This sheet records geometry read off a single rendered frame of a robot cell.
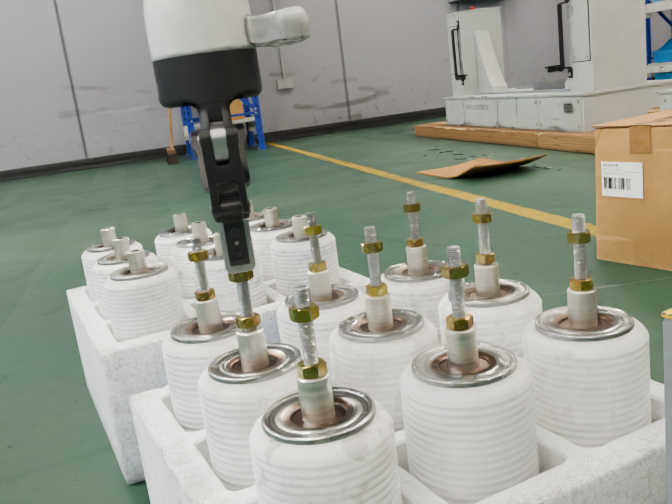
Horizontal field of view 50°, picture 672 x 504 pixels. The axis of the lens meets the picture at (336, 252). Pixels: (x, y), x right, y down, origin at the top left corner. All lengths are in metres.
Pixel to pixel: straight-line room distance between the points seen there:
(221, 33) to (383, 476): 0.31
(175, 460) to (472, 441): 0.25
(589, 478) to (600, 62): 3.24
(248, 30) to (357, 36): 6.43
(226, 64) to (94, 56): 6.14
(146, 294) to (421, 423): 0.51
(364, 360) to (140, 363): 0.41
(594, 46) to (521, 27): 3.98
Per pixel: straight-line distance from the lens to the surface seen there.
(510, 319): 0.65
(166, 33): 0.52
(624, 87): 3.76
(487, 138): 4.35
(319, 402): 0.47
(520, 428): 0.52
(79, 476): 1.05
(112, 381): 0.93
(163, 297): 0.95
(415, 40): 7.14
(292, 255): 1.01
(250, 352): 0.57
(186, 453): 0.63
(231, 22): 0.52
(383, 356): 0.59
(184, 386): 0.67
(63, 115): 6.65
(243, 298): 0.57
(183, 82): 0.51
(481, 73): 4.88
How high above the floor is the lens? 0.46
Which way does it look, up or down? 13 degrees down
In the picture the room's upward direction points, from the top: 7 degrees counter-clockwise
